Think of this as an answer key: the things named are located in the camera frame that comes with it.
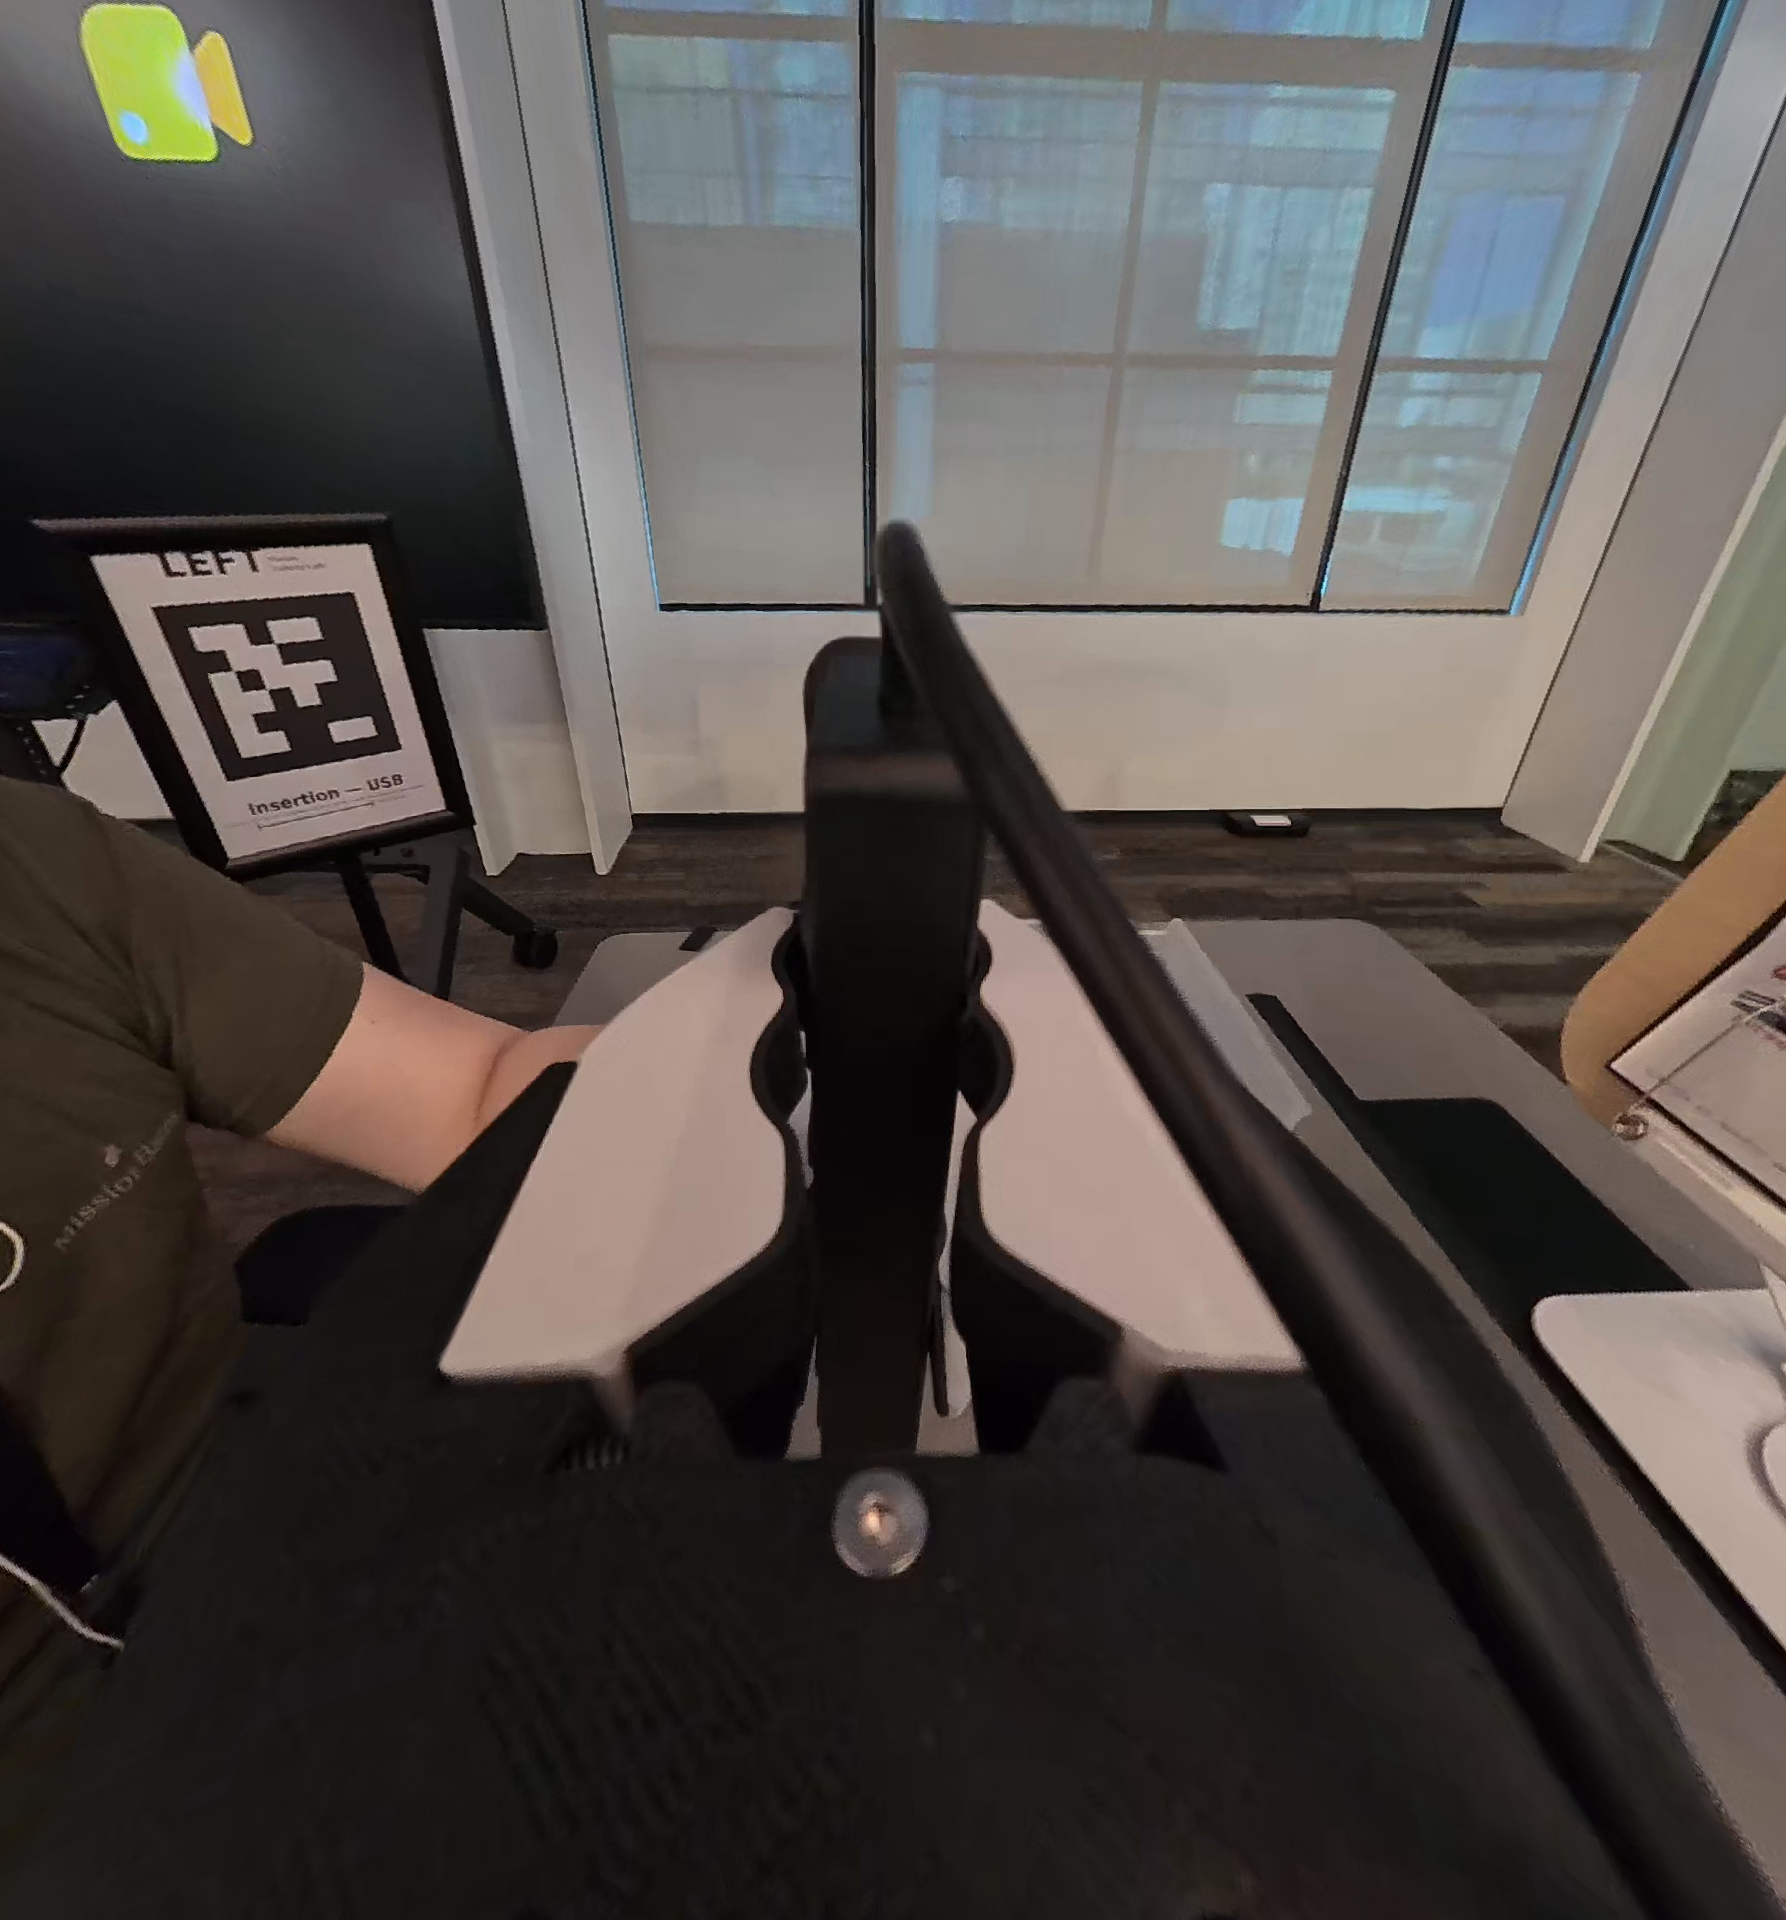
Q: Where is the black usb hub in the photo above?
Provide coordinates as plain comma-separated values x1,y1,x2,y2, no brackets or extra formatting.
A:
803,638,979,1464

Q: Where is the black office chair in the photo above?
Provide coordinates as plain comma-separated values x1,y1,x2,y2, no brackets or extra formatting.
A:
237,1199,399,1325

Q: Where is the person in green shirt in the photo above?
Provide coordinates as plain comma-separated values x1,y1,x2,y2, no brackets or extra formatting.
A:
0,758,371,1802

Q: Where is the large gridded window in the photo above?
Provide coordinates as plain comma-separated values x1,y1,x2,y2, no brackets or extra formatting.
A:
585,0,1726,614

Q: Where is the thick black hub cable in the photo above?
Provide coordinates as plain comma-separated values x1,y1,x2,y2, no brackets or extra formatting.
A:
874,520,1781,1920

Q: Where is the framed marker sign on stand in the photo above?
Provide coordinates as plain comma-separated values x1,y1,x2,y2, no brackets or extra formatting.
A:
31,513,562,999

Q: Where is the dark desk cable cover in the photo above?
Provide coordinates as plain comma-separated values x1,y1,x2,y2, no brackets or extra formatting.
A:
1364,1100,1689,1330

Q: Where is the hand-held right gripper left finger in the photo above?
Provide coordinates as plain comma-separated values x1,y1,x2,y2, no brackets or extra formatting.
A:
441,903,813,1384

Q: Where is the small dark screen on stand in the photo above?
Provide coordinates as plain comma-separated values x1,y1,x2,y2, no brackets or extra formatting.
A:
0,621,104,784

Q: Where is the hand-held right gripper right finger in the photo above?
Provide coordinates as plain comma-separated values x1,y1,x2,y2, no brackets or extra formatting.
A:
962,900,1307,1378

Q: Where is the instruction sheet on stand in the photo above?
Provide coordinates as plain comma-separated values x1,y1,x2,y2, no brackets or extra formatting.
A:
1560,712,1786,1127

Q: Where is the person's left forearm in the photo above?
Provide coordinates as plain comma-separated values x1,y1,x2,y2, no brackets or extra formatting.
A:
255,959,604,1198

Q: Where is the white stand base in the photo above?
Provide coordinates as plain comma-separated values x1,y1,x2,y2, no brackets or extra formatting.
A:
1531,1283,1786,1726

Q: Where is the large black wall screen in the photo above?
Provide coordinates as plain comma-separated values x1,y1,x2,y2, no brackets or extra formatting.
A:
0,0,541,631

